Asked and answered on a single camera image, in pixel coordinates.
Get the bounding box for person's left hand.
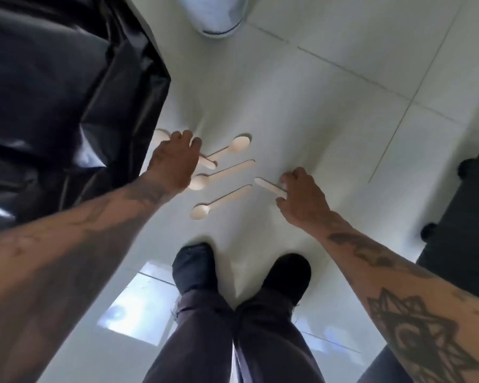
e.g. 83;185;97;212
141;130;203;194

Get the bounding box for person's right hand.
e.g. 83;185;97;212
276;167;335;232

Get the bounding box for wooden spoon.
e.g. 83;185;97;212
188;159;256;191
254;177;287;197
189;184;253;221
152;128;217;170
205;135;251;159

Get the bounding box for person's left forearm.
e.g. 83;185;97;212
0;173;186;383

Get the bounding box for person's right forearm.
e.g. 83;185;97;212
299;211;479;383

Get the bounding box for person's right black shoe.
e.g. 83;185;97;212
259;253;312;308

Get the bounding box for person's black shoe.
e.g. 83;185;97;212
172;242;219;296
259;253;312;308

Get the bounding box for person's left black shoe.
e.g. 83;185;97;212
172;242;219;296

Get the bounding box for black plastic trash bag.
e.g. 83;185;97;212
0;0;172;238

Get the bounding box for dark grey trousers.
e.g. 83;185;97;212
142;286;325;383

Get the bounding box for black wheeled cabinet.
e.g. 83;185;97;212
367;127;479;383

